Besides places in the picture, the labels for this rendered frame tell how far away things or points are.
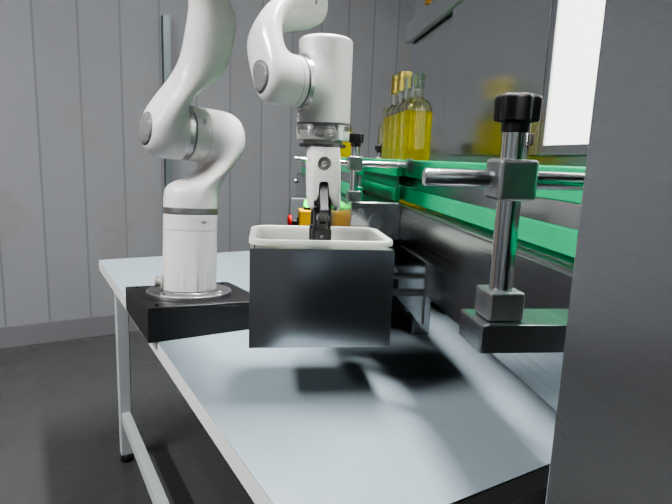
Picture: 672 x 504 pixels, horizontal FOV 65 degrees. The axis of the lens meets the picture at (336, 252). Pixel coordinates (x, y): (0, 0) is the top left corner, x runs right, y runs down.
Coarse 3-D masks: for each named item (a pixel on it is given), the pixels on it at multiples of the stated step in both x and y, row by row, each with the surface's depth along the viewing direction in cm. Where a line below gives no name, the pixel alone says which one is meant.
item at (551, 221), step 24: (456, 168) 76; (480, 168) 67; (552, 168) 50; (576, 168) 46; (408, 192) 101; (432, 192) 88; (456, 192) 76; (480, 192) 68; (552, 192) 50; (576, 192) 46; (456, 216) 75; (480, 216) 67; (528, 216) 55; (552, 216) 51; (576, 216) 47; (528, 240) 55; (552, 240) 50; (576, 240) 46
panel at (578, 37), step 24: (576, 0) 75; (600, 0) 70; (576, 24) 75; (600, 24) 70; (576, 48) 75; (552, 72) 81; (576, 72) 75; (552, 96) 81; (576, 96) 75; (552, 120) 81; (576, 120) 75; (552, 144) 81
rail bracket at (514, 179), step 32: (512, 96) 33; (512, 128) 34; (512, 160) 34; (512, 192) 34; (512, 224) 35; (512, 256) 36; (480, 288) 37; (512, 288) 36; (480, 320) 36; (512, 320) 36; (544, 320) 36; (480, 352) 35; (512, 352) 35; (544, 352) 36
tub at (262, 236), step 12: (252, 228) 90; (264, 228) 94; (276, 228) 94; (288, 228) 94; (300, 228) 95; (336, 228) 95; (348, 228) 96; (360, 228) 96; (372, 228) 95; (252, 240) 79; (264, 240) 78; (276, 240) 78; (288, 240) 79; (300, 240) 79; (312, 240) 79; (324, 240) 80; (336, 240) 80; (348, 240) 96; (360, 240) 96; (372, 240) 92; (384, 240) 84
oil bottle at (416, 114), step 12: (408, 108) 108; (420, 108) 108; (408, 120) 108; (420, 120) 109; (408, 132) 109; (420, 132) 109; (408, 144) 109; (420, 144) 110; (408, 156) 110; (420, 156) 110
